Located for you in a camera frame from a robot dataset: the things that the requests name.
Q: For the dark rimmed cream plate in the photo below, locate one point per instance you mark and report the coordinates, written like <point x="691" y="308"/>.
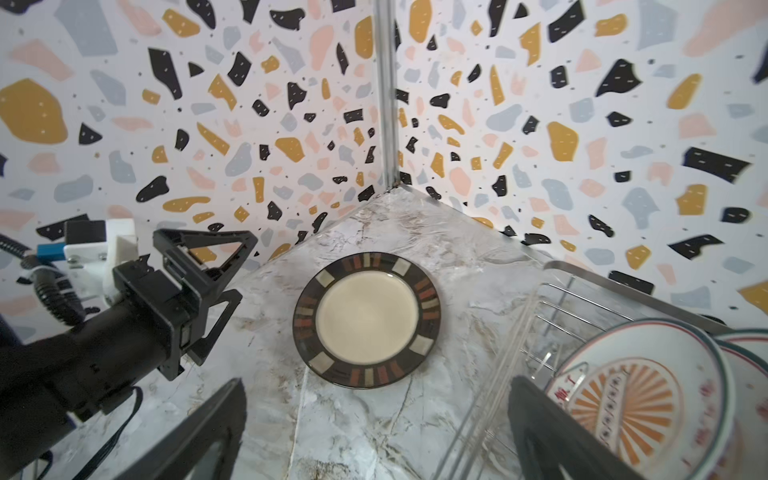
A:
<point x="367" y="320"/>

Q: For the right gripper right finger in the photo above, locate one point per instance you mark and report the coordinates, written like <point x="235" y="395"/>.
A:
<point x="552" y="445"/>

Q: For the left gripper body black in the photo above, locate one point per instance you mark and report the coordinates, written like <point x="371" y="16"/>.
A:
<point x="172" y="311"/>

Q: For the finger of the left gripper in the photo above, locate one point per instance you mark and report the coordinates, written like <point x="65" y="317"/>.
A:
<point x="203" y="262"/>
<point x="200" y="350"/>

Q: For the orange sunburst plate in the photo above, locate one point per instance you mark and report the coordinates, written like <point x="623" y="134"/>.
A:
<point x="659" y="394"/>

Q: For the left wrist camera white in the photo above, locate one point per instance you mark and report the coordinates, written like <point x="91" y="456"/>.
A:
<point x="89" y="252"/>

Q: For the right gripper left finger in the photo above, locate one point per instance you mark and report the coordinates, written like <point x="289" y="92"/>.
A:
<point x="204" y="446"/>

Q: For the metal wire dish rack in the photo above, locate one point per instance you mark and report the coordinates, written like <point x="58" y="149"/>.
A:
<point x="568" y="308"/>

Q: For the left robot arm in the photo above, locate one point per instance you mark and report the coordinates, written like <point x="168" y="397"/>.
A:
<point x="93" y="367"/>

